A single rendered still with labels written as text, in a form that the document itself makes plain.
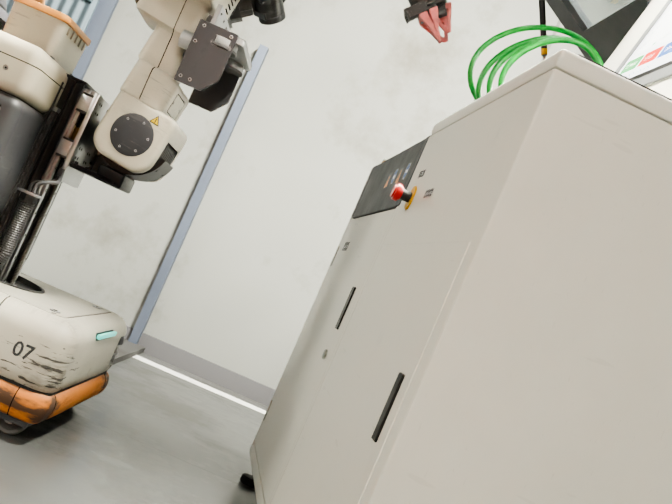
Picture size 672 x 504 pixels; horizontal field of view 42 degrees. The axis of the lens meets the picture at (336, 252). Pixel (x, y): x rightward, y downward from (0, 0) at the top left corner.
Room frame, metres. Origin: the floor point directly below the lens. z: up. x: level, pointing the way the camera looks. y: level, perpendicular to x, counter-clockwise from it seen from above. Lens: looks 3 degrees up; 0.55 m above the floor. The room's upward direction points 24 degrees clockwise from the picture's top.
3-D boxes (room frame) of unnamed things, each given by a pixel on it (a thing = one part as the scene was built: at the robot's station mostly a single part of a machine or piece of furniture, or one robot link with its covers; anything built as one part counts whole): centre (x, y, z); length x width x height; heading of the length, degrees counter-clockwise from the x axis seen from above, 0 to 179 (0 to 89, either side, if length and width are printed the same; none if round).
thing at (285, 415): (2.18, -0.05, 0.44); 0.65 x 0.02 x 0.68; 7
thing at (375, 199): (2.18, -0.06, 0.87); 0.62 x 0.04 x 0.16; 7
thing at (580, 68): (1.50, -0.23, 0.96); 0.70 x 0.22 x 0.03; 7
